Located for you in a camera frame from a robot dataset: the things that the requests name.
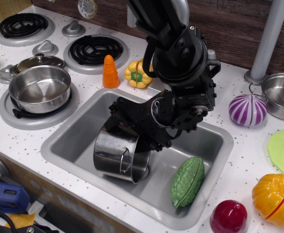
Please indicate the orange carrot toy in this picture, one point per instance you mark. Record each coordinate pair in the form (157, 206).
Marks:
(109, 75)

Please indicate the green bitter gourd toy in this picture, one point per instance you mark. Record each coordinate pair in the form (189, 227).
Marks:
(187, 182)

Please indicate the grey stove knob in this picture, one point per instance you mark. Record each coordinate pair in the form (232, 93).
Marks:
(73, 29)
(46, 47)

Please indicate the yellow cloth piece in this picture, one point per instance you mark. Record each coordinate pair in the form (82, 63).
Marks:
(22, 220)

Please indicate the steel pan on burner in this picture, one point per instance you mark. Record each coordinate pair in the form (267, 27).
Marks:
(39, 83)

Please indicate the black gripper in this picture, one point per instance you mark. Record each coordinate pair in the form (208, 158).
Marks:
(150, 120)

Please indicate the back right stove burner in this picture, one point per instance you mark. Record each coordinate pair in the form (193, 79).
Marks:
(86, 54)

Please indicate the red apple toy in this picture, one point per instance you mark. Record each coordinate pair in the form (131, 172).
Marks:
(230, 216)

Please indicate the stove burner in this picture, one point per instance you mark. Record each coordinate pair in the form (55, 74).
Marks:
(25, 29)
(40, 115)
(86, 54)

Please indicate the rear grey stove knob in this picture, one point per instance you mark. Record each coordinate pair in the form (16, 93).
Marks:
(73, 29)

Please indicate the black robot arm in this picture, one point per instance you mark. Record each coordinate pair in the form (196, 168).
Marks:
(188, 113)

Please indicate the purple striped onion toy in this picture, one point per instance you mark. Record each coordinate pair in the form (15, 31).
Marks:
(247, 110)

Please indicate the steel pot lid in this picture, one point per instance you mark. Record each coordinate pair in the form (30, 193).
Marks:
(38, 60)

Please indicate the back left stove burner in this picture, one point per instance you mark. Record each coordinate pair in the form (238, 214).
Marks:
(25, 29)

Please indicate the front grey stove knob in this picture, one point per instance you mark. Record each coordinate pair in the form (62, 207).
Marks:
(46, 47)

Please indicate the blue clamp tool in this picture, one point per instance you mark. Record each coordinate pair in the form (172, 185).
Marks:
(13, 199)

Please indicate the hanging perforated strainer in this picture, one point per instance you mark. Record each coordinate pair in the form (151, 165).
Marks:
(87, 8)

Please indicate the grey metal sink basin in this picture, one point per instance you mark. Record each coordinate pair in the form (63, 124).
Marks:
(71, 148)

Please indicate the steel pot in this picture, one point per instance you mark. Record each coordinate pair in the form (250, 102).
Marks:
(114, 154)

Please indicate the silver toy faucet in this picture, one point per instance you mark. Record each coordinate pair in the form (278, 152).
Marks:
(176, 52)

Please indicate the front left stove burner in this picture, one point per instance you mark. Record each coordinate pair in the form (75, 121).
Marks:
(40, 115)

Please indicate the yellow bell pepper toy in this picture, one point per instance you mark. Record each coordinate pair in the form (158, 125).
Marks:
(136, 76)

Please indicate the steel bowl at right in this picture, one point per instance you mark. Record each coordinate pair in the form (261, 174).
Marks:
(272, 88)

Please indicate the orange pumpkin toy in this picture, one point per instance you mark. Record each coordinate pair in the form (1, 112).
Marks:
(268, 198)

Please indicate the grey vertical pole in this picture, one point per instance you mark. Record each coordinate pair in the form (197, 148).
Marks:
(267, 43)

